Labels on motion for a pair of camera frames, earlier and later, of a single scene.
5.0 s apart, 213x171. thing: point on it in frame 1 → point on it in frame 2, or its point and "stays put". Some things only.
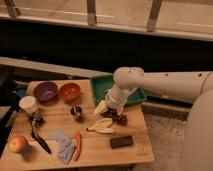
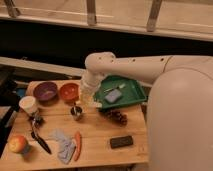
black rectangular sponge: [122, 141] stays put
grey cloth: [64, 146] stays put
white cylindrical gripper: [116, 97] → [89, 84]
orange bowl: [70, 91] stays put
